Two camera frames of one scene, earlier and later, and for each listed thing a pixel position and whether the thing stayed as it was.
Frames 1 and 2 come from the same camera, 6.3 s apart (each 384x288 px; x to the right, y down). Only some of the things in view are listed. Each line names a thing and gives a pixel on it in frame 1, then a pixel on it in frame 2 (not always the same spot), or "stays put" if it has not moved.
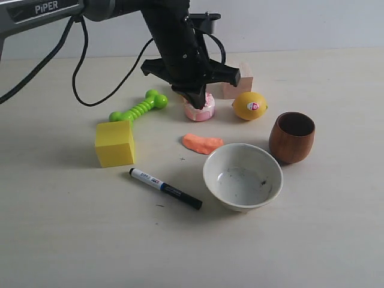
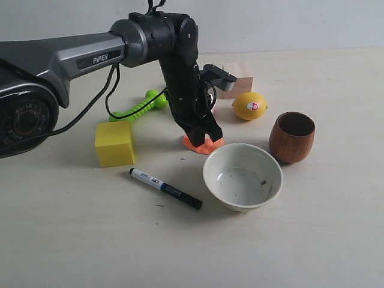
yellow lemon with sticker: (250, 105) stays put
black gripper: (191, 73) → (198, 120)
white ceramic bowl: (242, 176) stays put
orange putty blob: (203, 145) stays put
